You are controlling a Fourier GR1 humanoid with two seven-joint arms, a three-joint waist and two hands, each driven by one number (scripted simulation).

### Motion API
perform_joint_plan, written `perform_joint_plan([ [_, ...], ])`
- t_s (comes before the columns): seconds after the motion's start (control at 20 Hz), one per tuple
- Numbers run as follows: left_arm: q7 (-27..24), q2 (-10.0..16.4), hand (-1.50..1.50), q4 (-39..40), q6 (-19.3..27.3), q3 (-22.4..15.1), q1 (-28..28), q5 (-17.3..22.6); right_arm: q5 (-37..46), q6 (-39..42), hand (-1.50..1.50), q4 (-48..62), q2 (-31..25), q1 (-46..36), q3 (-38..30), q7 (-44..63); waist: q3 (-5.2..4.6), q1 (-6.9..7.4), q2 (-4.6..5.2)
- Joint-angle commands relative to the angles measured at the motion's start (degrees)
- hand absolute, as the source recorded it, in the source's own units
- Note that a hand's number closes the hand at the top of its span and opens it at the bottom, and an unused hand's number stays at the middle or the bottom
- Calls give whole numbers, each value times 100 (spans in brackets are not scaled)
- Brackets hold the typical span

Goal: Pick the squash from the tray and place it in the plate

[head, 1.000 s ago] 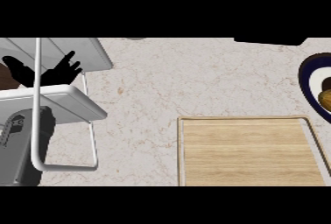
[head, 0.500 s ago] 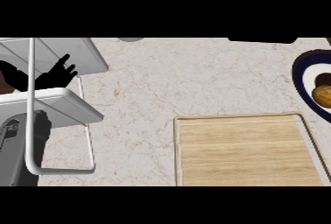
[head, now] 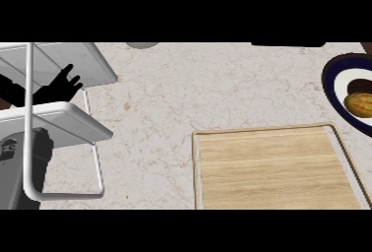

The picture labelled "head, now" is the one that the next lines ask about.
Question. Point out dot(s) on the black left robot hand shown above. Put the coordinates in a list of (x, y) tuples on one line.
[(53, 92)]

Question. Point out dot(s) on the pale wooden tray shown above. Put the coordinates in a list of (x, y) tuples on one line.
[(276, 170)]

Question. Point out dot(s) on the blue and white plate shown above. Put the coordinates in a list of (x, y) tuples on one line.
[(338, 85)]

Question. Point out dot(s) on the yellow orange squash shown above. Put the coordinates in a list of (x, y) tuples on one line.
[(360, 105)]

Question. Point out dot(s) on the white tiered shelf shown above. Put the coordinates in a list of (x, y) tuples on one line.
[(58, 119)]

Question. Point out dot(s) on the grey round object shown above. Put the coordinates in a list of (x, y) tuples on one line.
[(142, 45)]

